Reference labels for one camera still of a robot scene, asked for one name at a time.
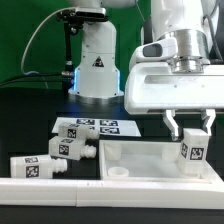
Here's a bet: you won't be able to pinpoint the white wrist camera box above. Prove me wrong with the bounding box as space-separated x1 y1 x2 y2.
129 37 178 69

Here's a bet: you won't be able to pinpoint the white sheet with tags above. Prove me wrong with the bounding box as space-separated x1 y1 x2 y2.
52 117 141 137

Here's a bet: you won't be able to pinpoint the white square tabletop tray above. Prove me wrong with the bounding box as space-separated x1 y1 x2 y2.
99 140 222 184

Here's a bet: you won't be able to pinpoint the black cables on table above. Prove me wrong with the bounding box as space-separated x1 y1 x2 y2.
0 71 74 89

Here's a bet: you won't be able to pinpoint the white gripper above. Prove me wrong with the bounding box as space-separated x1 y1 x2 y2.
124 62 224 141

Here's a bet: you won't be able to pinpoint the grey cable left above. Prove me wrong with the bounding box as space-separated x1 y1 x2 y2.
20 8 65 75

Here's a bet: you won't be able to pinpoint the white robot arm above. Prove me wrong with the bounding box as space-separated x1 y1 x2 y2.
124 0 224 140

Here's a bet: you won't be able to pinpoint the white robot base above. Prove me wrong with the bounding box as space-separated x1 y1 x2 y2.
55 0 141 100

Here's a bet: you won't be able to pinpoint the white L-shaped obstacle fence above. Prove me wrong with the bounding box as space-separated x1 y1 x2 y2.
0 178 224 209

